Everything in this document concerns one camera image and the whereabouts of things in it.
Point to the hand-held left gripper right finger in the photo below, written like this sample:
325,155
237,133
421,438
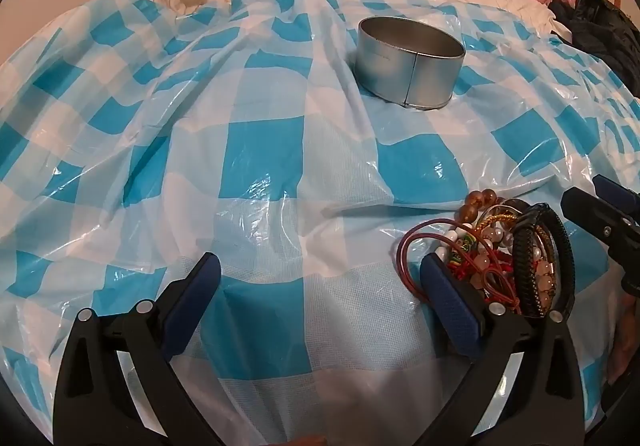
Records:
450,301

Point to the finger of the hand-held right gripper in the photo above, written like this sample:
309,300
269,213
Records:
590,216
617,198

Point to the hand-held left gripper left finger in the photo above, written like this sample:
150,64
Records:
192,296

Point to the round metal tin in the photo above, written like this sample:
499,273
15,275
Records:
390,70

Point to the blue white checkered plastic sheet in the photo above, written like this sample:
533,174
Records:
250,150

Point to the black clothing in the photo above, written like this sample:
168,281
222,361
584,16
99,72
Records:
600,30

